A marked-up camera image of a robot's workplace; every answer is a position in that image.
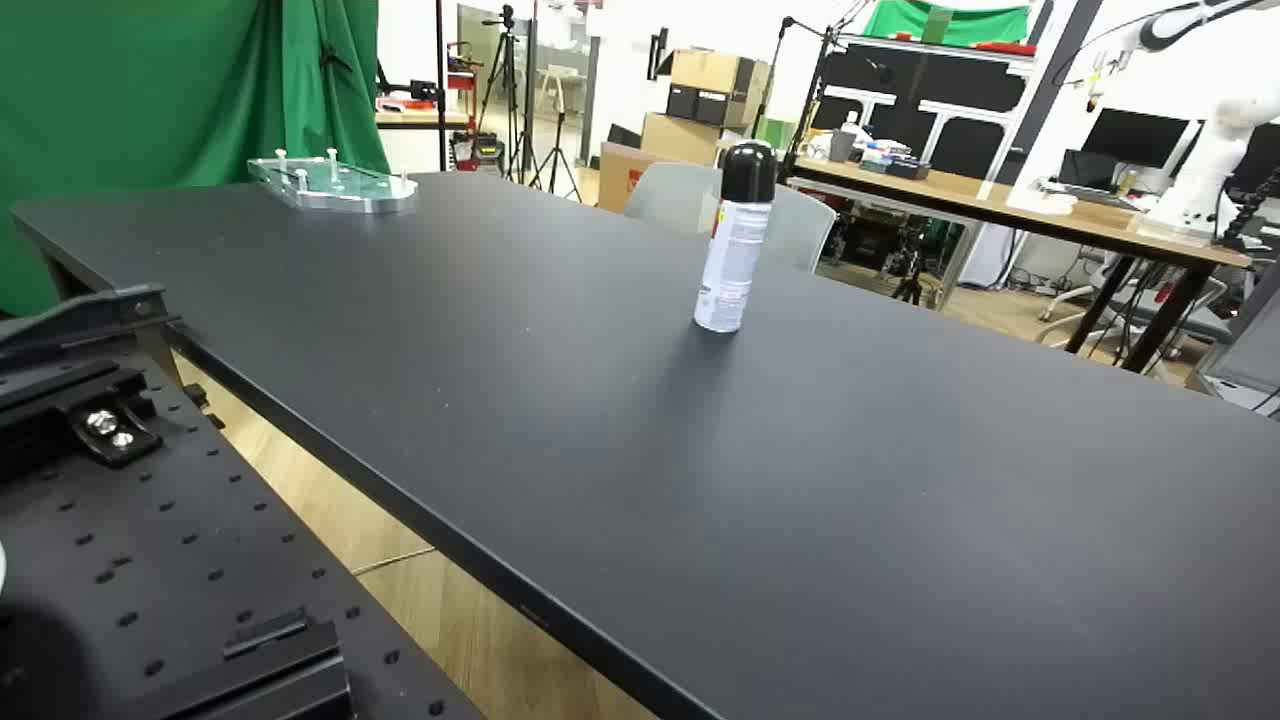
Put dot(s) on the black computer monitor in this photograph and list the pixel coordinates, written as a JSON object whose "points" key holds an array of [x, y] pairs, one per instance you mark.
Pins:
{"points": [[1135, 134]]}

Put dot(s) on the black clamp with bolts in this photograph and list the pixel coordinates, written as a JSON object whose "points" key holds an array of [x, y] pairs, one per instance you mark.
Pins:
{"points": [[115, 429]]}

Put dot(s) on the black wall panels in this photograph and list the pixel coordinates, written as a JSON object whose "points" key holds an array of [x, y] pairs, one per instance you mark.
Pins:
{"points": [[923, 86]]}

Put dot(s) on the black bottle cap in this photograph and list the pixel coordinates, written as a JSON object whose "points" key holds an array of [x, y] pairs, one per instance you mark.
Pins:
{"points": [[744, 174]]}

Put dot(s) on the grey mesh chair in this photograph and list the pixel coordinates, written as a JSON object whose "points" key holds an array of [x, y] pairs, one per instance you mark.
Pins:
{"points": [[674, 203]]}

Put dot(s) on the thin camera tripod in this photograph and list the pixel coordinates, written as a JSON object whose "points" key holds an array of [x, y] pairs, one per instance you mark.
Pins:
{"points": [[555, 157]]}

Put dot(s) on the long wooden desk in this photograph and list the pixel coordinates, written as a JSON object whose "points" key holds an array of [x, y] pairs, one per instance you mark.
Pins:
{"points": [[935, 185]]}

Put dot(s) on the black perforated breadboard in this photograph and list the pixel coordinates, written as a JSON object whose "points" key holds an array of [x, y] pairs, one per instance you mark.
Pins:
{"points": [[172, 561]]}

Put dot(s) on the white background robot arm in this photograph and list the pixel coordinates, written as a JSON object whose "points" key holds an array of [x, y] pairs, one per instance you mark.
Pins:
{"points": [[1193, 174]]}

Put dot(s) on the cardboard box with red label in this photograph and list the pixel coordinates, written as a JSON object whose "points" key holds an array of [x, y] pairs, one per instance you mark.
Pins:
{"points": [[623, 180]]}

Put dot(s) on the plain cardboard box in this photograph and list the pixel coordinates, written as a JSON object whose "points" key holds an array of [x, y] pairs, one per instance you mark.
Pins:
{"points": [[680, 142]]}

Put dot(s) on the white spray bottle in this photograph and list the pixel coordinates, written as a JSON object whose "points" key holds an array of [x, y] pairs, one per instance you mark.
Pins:
{"points": [[724, 273]]}

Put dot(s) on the cardboard box with dark band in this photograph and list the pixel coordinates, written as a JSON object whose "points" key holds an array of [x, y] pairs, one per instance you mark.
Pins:
{"points": [[705, 69]]}

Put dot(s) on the green curtain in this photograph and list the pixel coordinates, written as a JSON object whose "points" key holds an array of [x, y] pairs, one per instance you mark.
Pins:
{"points": [[160, 94]]}

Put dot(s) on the green cloth on wall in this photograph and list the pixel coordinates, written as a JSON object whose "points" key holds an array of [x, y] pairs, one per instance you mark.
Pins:
{"points": [[947, 22]]}

